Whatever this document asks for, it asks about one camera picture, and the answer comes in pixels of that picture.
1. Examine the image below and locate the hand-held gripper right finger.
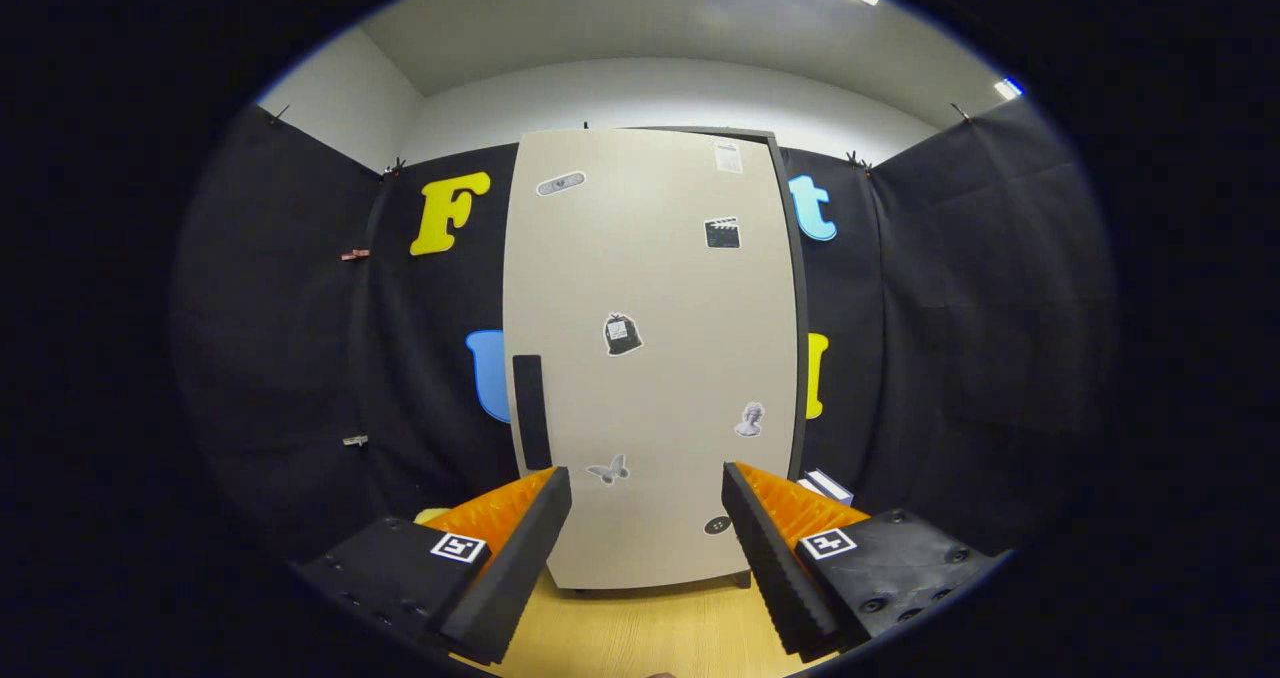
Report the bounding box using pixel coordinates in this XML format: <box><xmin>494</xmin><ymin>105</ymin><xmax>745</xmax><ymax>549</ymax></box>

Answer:
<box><xmin>721</xmin><ymin>461</ymin><xmax>1004</xmax><ymax>660</ymax></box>

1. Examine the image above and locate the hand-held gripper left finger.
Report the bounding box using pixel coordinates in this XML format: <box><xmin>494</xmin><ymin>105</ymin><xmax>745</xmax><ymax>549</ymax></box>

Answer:
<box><xmin>295</xmin><ymin>466</ymin><xmax>574</xmax><ymax>666</ymax></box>

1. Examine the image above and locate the grey shoe cabinet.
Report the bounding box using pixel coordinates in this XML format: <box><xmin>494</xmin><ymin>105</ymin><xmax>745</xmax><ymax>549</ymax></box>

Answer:
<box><xmin>640</xmin><ymin>125</ymin><xmax>810</xmax><ymax>591</ymax></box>

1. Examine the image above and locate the blue spine book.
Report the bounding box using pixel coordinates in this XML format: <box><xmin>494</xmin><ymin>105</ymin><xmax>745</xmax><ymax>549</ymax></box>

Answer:
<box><xmin>803</xmin><ymin>468</ymin><xmax>855</xmax><ymax>507</ymax></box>

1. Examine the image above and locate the black backdrop cloth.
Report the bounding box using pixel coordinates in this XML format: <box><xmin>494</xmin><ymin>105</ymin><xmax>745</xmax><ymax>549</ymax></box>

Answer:
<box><xmin>170</xmin><ymin>96</ymin><xmax>1117</xmax><ymax>569</ymax></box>

